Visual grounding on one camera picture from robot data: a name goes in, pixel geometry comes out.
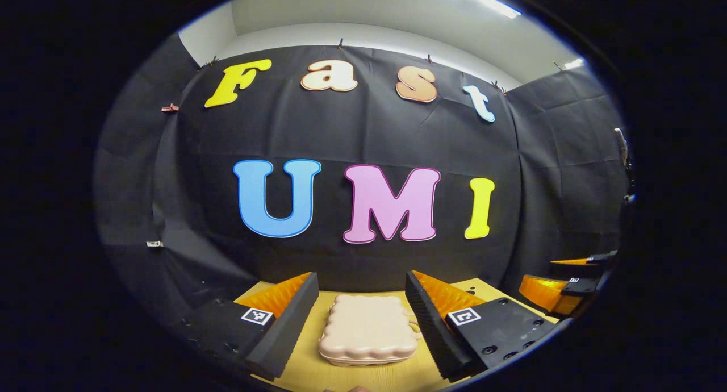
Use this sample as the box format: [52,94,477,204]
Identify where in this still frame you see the black backdrop cloth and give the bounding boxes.
[94,33,634,336]

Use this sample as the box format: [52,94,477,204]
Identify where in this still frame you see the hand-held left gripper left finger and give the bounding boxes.
[182,272,320,381]

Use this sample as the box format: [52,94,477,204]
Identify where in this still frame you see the pink suitcase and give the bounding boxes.
[318,293,424,367]

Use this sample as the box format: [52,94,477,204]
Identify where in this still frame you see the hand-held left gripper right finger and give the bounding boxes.
[404,270,560,383]

